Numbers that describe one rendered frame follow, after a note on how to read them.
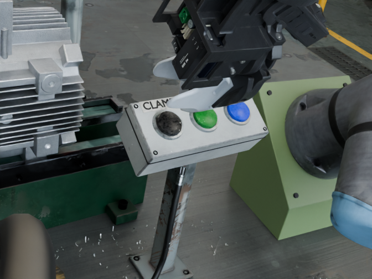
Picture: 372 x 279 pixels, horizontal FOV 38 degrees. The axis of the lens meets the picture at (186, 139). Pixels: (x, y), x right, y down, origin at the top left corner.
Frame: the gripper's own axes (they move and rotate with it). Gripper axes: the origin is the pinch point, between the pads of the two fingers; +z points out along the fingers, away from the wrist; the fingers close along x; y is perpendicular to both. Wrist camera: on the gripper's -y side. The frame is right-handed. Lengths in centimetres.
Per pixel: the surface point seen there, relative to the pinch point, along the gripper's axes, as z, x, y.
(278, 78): 53, -30, -69
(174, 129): 5.3, 0.7, -0.1
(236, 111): 5.4, -0.3, -9.3
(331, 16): 228, -180, -351
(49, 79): 12.5, -11.4, 8.9
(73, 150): 27.8, -8.5, 2.6
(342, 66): 186, -105, -275
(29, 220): -26.0, 16.5, 26.6
